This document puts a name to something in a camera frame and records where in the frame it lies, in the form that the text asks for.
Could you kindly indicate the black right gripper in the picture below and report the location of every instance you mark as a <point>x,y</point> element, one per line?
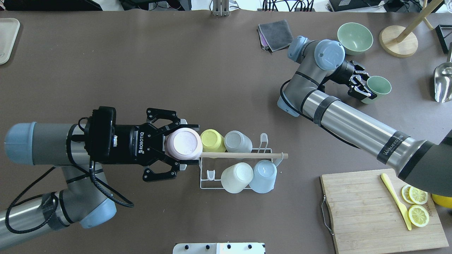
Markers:
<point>343,73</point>

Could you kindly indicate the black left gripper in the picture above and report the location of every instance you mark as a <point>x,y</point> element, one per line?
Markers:
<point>130,144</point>

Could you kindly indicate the green plastic cup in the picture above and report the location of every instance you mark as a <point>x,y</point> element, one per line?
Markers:
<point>379,87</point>

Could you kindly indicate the pink plastic cup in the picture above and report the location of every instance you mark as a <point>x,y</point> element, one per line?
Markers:
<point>184,144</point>

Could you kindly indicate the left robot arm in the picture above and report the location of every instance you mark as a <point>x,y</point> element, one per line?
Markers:
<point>75,189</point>

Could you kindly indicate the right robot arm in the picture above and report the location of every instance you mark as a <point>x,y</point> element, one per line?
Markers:
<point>419,163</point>

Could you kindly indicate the yellow plastic cup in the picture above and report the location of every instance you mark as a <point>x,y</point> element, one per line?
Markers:
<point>212,141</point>

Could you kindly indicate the grey plastic cup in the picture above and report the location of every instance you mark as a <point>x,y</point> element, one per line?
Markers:
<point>237,142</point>

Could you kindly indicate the white plastic cup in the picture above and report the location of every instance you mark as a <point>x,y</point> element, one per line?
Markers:
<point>237,177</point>

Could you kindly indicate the light blue plastic cup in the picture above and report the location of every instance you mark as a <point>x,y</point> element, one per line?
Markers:
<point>264,177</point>

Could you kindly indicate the green bowl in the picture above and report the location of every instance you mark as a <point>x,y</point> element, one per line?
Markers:
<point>355,38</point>

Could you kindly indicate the wooden mug tree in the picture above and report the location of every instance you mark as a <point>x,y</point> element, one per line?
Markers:
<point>400,41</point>

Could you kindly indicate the metal scoop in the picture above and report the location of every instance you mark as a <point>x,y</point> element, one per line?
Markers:
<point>443,79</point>

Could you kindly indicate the grey folded cloth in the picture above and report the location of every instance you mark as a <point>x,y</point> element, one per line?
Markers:
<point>275,36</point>

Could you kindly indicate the lemon slice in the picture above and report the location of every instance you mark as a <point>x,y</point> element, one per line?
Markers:
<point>413,195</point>
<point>418,215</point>

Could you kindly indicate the wooden cutting board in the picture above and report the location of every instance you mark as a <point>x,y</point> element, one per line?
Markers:
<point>366,220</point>

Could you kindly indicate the yellow plastic knife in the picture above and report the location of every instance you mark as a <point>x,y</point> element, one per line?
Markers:
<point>402,208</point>

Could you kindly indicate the yellow lemon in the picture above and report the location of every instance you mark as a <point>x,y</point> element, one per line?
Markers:
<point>443,201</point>

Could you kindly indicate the cream plastic tray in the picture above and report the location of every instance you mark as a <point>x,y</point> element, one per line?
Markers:
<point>9,28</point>

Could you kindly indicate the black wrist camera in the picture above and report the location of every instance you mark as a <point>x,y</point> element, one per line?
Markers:
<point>99,133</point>

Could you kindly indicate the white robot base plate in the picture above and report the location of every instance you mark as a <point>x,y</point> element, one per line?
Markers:
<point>220,248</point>

